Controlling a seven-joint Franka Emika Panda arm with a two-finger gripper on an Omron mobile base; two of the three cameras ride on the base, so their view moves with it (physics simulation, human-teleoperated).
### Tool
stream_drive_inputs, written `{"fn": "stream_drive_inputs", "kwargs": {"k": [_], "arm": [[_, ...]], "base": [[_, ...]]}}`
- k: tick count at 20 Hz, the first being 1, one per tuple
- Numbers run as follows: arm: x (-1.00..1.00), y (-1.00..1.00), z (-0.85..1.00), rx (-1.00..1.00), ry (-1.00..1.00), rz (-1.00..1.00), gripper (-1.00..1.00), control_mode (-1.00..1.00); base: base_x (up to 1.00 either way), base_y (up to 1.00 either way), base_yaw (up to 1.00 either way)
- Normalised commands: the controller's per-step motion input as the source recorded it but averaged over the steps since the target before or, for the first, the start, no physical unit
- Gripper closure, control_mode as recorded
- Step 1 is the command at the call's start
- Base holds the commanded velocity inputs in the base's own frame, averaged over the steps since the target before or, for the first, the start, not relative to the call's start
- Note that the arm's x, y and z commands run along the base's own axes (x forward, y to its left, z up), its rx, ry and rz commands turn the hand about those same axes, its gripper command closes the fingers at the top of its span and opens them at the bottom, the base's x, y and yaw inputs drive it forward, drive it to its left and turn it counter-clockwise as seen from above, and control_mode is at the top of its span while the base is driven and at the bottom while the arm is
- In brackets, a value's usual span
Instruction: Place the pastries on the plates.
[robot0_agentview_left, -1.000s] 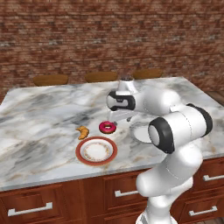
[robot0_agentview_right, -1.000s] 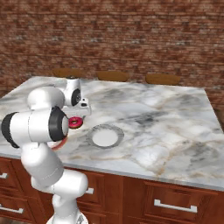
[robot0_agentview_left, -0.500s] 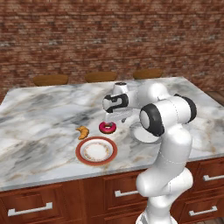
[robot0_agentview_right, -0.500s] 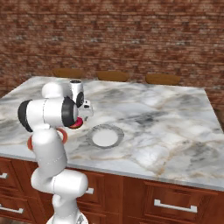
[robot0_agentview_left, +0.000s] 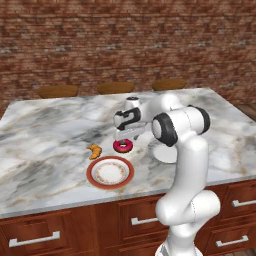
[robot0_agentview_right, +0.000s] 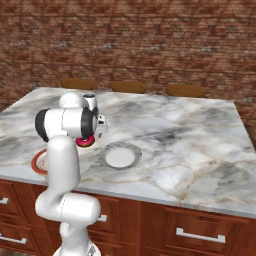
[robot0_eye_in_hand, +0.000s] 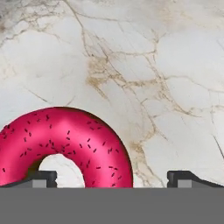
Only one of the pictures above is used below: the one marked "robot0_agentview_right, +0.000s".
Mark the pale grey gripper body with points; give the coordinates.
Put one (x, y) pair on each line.
(102, 129)

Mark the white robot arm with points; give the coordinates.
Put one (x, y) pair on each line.
(63, 173)

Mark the pink frosted donut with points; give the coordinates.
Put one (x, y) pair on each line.
(84, 142)

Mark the grey rimmed white plate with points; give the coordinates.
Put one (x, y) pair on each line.
(120, 157)

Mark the brown wooden stool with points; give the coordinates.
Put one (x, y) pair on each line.
(186, 90)
(77, 83)
(128, 87)

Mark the red rimmed plate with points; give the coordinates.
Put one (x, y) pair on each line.
(37, 164)

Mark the small red wood drawer front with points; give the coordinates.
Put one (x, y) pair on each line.
(13, 195)

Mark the wide red wood drawer front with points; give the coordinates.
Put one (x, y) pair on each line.
(206, 221)

